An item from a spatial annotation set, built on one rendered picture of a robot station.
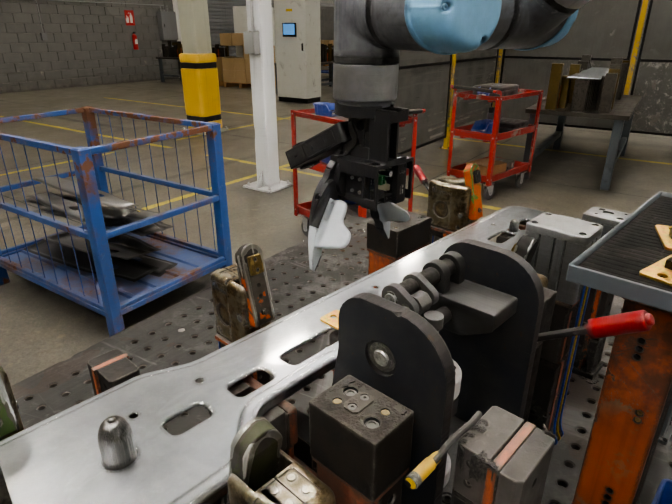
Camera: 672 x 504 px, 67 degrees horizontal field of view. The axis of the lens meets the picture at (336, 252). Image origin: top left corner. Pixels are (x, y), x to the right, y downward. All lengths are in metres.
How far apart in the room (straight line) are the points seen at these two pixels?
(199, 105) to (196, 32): 0.97
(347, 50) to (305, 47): 10.42
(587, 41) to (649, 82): 0.96
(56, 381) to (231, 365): 0.66
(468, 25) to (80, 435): 0.55
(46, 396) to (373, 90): 0.93
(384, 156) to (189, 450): 0.38
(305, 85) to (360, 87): 10.48
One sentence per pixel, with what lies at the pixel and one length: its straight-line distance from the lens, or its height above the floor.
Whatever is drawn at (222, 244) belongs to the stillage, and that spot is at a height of 0.27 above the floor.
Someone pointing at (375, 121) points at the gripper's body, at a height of 1.30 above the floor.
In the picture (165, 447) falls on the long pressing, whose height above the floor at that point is 1.00.
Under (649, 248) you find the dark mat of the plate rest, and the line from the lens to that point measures 0.69.
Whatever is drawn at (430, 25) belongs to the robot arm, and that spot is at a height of 1.39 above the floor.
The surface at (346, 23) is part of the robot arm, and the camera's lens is 0.59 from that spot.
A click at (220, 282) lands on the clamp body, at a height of 1.04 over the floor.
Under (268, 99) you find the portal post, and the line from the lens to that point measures 4.82.
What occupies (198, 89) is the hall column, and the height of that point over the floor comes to 0.63.
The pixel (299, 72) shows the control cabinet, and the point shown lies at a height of 0.61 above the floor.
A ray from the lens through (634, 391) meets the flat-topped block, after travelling 0.79.
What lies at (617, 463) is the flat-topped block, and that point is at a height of 0.84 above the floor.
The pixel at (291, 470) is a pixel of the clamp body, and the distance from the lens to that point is 0.44.
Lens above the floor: 1.39
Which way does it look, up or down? 23 degrees down
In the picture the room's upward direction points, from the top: straight up
